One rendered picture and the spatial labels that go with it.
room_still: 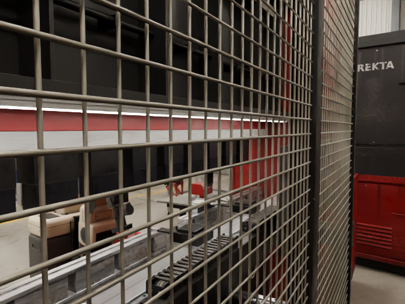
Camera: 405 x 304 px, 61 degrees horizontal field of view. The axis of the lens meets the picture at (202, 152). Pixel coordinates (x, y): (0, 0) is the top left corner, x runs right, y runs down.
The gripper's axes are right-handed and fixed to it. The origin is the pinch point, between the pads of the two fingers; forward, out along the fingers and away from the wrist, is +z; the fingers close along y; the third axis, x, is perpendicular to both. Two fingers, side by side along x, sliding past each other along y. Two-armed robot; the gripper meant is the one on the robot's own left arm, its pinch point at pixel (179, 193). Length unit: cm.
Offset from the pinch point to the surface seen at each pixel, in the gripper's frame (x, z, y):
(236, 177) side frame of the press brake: 3, 1, 85
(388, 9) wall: -208, -206, 699
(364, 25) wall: -155, -206, 704
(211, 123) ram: -39.4, -24.3, -2.2
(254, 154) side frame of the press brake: -19, -8, 85
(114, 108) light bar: -59, -18, -94
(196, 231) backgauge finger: -40, 21, -57
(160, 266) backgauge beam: -39, 25, -80
